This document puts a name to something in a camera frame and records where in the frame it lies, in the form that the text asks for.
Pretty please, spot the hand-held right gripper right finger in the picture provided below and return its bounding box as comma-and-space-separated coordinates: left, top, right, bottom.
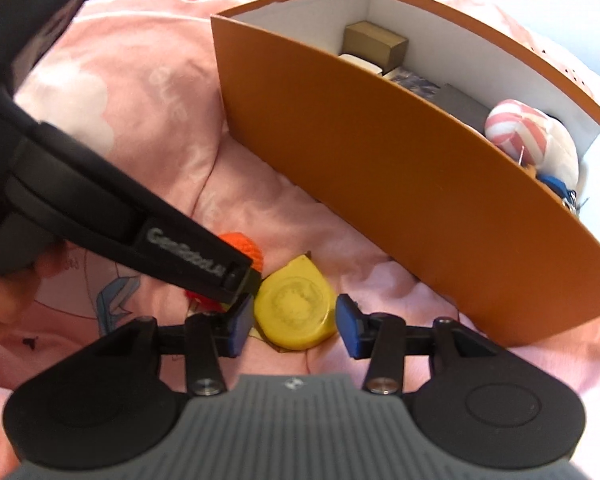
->
336, 294, 501, 392

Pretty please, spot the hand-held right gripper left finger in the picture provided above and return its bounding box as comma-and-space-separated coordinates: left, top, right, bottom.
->
97, 294, 256, 397

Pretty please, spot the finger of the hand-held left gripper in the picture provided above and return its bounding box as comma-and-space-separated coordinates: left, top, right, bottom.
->
215, 246, 263, 308

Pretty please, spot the yellow round toy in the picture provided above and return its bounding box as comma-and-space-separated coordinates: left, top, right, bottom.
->
252, 254, 338, 351

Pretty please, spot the orange cardboard box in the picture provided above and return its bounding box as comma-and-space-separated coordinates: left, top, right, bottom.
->
210, 0, 600, 348

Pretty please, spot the blue lanyard with keys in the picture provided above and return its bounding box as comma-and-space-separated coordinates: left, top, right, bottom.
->
535, 174, 588, 218

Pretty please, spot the pink striped plush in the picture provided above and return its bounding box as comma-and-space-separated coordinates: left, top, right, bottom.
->
484, 100, 581, 181

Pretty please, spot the gold box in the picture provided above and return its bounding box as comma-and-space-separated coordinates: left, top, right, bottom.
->
342, 21, 410, 68

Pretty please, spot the person's left hand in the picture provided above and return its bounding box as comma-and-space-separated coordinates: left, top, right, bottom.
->
0, 242, 67, 356

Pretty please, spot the red small item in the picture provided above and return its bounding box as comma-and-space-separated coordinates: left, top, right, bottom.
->
186, 287, 226, 311

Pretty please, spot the pink printed blanket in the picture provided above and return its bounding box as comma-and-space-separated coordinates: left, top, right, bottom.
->
0, 0, 600, 461

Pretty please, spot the white slim box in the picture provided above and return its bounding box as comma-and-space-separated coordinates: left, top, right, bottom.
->
339, 53, 385, 76

